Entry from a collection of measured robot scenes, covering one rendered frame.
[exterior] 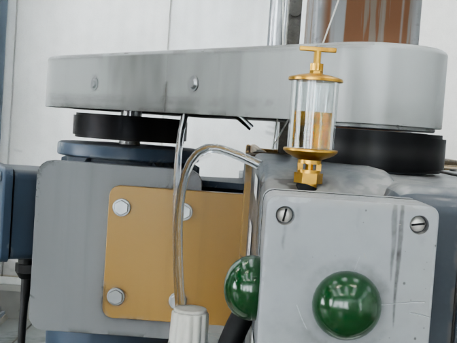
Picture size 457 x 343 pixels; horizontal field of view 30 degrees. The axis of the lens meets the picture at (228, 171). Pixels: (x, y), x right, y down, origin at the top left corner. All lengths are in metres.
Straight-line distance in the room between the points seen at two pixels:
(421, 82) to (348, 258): 0.20
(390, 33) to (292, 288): 0.59
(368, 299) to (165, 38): 5.29
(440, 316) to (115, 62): 0.43
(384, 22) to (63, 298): 0.43
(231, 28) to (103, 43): 0.84
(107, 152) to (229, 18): 4.81
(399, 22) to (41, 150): 4.90
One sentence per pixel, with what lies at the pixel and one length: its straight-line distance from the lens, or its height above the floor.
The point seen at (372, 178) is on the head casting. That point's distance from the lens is 0.47.
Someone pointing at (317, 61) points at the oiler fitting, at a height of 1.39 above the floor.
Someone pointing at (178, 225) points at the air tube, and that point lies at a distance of 0.60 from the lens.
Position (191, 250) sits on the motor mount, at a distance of 0.80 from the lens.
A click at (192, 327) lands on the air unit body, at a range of 0.64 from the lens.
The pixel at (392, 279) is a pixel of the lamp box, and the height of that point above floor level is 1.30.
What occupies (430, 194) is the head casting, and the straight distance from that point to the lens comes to 0.44.
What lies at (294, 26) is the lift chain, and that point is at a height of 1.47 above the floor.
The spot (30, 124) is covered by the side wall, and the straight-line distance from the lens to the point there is 5.74.
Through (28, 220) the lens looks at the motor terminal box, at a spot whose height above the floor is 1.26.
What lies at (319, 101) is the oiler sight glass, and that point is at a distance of 0.44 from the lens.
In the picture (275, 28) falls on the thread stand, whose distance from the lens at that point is 0.76.
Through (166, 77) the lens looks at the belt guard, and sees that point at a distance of 0.70.
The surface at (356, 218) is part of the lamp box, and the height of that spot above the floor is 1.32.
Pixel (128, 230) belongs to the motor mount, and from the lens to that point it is 0.80.
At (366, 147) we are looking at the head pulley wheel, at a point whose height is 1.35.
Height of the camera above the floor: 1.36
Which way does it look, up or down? 3 degrees down
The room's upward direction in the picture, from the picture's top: 4 degrees clockwise
